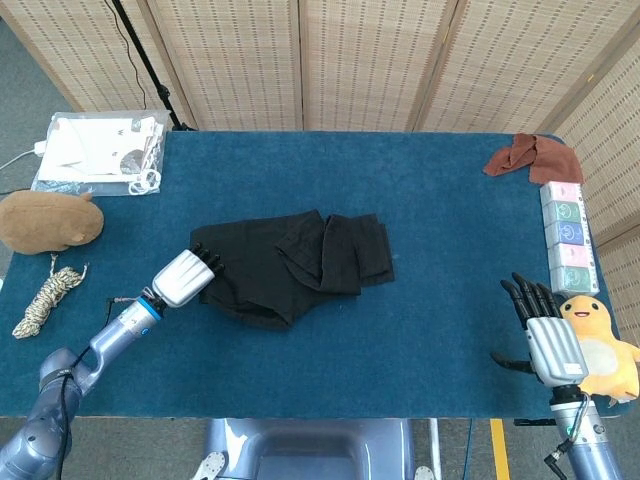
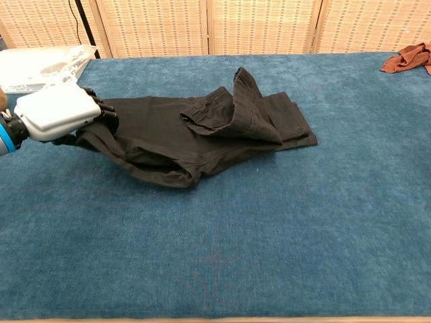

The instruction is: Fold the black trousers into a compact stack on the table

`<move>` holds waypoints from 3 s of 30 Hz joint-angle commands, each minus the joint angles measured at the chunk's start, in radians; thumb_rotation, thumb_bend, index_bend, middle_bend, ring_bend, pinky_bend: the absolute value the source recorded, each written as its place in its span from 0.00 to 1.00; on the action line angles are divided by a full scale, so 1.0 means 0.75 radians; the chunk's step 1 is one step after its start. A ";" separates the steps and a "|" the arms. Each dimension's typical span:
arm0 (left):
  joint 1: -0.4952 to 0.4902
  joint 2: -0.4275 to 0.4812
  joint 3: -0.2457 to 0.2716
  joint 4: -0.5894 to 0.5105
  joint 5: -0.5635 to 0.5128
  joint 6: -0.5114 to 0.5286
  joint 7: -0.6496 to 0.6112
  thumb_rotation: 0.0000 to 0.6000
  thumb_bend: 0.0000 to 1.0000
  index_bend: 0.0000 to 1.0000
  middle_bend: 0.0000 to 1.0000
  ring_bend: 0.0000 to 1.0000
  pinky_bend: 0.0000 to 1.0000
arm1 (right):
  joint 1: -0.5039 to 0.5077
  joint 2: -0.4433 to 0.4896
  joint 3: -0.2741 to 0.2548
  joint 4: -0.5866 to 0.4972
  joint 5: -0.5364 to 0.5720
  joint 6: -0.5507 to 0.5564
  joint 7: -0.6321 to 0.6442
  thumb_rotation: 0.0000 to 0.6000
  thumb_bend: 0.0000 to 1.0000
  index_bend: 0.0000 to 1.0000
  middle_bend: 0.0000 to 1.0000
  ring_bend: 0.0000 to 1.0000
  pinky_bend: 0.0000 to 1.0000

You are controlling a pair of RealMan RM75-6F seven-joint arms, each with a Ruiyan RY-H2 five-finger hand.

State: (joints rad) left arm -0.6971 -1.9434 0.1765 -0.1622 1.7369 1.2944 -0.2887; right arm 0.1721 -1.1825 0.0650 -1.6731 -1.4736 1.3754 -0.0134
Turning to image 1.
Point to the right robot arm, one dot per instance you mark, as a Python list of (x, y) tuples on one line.
[(590, 440)]

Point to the yellow plush toy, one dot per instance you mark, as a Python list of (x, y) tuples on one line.
[(605, 350)]

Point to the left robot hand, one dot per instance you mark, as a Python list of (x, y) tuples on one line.
[(182, 277)]

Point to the clear plastic bag with papers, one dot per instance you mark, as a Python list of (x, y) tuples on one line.
[(95, 150)]

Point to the rust brown cloth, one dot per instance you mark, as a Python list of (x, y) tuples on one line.
[(555, 160)]

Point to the black bar under table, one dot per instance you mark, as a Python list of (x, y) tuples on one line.
[(532, 422)]

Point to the green tissue pack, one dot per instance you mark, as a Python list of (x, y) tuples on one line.
[(575, 280), (566, 210)]

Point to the white power adapter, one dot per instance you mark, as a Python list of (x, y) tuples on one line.
[(39, 148)]

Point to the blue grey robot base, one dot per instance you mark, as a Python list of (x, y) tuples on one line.
[(310, 450)]

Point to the white table leg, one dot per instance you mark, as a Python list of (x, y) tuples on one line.
[(434, 445)]

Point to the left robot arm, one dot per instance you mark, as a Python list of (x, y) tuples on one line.
[(60, 390)]

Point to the pink tissue pack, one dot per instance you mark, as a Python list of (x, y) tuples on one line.
[(562, 191), (571, 256)]

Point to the black trousers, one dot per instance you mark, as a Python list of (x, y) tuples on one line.
[(260, 270)]

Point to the blue table cloth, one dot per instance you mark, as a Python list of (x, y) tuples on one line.
[(400, 350)]

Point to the brown plush capybara toy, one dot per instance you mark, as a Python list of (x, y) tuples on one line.
[(45, 222)]

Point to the black tripod stand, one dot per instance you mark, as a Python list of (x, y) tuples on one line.
[(150, 70)]

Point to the blue tissue pack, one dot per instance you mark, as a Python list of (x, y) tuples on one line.
[(569, 233)]

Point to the white perforated bracket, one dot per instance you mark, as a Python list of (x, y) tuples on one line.
[(211, 465), (424, 474)]

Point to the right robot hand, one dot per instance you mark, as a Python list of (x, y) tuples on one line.
[(555, 350)]

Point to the bamboo folding screen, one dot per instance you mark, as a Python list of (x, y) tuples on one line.
[(235, 60)]

